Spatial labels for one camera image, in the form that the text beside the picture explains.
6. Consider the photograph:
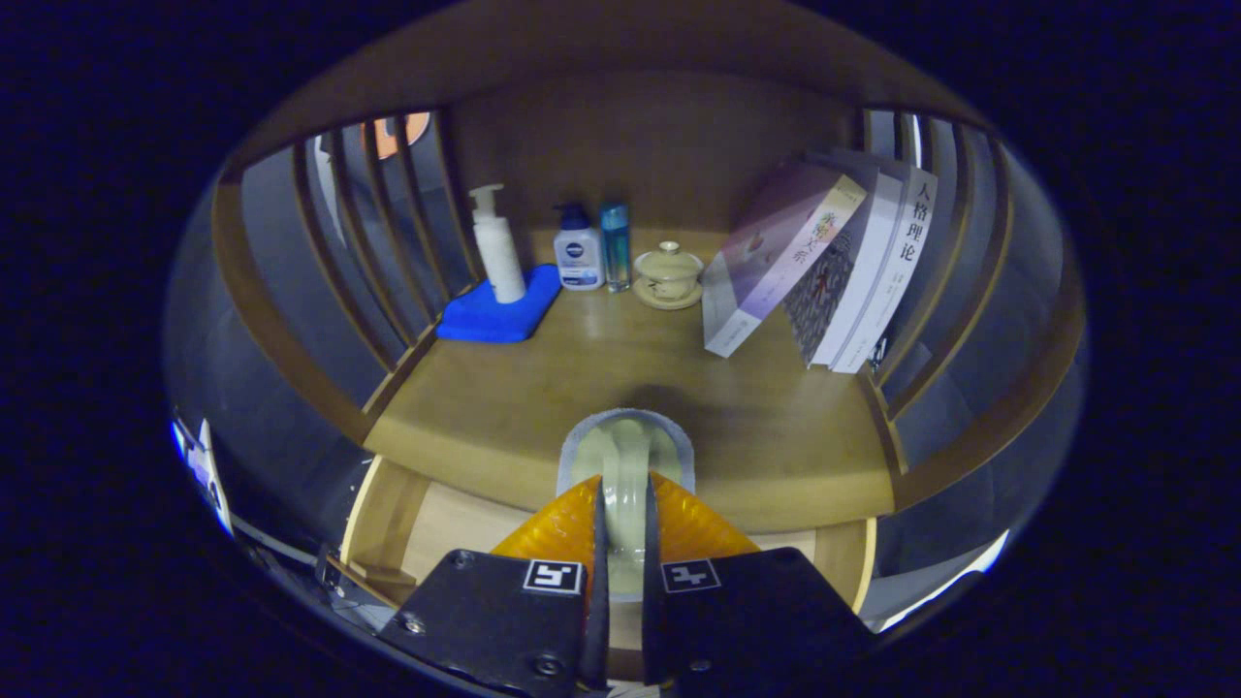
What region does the teal slim bottle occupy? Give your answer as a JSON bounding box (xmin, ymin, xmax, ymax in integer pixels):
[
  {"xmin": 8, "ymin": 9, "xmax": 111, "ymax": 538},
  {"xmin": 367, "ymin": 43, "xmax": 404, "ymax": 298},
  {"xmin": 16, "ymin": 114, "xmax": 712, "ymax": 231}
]
[{"xmin": 598, "ymin": 202, "xmax": 633, "ymax": 294}]

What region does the wooden drawer with dark knob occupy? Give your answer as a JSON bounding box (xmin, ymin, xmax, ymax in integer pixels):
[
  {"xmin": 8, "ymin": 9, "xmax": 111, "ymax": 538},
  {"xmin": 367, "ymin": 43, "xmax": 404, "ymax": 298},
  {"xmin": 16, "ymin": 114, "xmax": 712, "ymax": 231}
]
[{"xmin": 339, "ymin": 456, "xmax": 878, "ymax": 680}]

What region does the blue folded cloth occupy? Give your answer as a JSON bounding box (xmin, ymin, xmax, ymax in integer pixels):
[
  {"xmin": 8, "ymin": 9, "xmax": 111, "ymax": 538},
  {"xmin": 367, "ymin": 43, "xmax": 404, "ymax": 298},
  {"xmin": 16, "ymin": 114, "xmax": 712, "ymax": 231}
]
[{"xmin": 435, "ymin": 264, "xmax": 563, "ymax": 344}]

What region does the wooden countertop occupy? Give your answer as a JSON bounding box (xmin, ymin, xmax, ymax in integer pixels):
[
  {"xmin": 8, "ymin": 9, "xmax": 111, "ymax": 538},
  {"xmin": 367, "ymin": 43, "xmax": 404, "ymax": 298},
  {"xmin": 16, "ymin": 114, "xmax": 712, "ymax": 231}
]
[{"xmin": 364, "ymin": 228, "xmax": 898, "ymax": 534}]

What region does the pale green figurine grey base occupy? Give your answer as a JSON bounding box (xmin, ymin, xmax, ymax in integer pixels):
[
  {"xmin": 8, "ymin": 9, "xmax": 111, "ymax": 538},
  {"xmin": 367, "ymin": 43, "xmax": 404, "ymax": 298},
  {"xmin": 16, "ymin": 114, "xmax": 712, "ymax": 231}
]
[{"xmin": 556, "ymin": 407, "xmax": 697, "ymax": 597}]

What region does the white pump bottle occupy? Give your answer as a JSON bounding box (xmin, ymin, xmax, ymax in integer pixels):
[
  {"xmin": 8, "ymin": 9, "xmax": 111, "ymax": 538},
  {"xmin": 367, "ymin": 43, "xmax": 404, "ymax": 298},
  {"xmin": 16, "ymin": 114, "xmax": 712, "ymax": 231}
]
[{"xmin": 468, "ymin": 184, "xmax": 527, "ymax": 305}]

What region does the purple white book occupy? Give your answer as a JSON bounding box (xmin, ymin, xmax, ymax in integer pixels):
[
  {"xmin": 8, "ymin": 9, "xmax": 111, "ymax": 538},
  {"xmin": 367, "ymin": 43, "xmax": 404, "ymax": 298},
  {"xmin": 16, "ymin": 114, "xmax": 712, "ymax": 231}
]
[{"xmin": 702, "ymin": 160, "xmax": 869, "ymax": 360}]

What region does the white lotion bottle blue cap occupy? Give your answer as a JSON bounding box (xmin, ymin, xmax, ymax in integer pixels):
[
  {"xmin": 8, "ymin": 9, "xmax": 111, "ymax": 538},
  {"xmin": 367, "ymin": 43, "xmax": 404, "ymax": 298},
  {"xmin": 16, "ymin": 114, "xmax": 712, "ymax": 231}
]
[{"xmin": 553, "ymin": 202, "xmax": 606, "ymax": 292}]

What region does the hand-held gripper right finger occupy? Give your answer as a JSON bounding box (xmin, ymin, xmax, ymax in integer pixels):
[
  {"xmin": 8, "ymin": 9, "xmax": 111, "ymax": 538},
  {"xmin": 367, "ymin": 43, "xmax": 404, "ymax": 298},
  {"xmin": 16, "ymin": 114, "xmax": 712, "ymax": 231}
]
[{"xmin": 640, "ymin": 472, "xmax": 878, "ymax": 698}]

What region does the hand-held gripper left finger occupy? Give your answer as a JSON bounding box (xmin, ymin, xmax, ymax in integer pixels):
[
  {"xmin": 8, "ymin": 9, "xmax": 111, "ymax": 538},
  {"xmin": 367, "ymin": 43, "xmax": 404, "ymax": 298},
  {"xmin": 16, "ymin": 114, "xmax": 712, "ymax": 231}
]
[{"xmin": 378, "ymin": 472, "xmax": 610, "ymax": 698}]

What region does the wooden cabinet with slatted shelf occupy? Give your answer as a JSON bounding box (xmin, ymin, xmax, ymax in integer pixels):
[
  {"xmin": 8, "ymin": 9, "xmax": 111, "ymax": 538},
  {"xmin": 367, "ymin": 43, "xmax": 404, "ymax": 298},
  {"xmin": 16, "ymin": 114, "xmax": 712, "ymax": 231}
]
[{"xmin": 194, "ymin": 0, "xmax": 1087, "ymax": 621}]

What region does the white book black lettering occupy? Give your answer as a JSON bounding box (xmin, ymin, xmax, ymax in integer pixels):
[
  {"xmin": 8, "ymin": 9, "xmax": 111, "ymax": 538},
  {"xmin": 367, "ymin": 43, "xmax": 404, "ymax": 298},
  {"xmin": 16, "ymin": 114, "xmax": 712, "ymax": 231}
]
[{"xmin": 831, "ymin": 165, "xmax": 939, "ymax": 375}]

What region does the cream lidded teacup with saucer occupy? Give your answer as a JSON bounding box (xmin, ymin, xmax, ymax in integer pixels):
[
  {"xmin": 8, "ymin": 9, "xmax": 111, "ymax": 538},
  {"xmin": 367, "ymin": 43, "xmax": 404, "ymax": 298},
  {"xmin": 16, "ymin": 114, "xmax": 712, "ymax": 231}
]
[{"xmin": 633, "ymin": 240, "xmax": 705, "ymax": 311}]

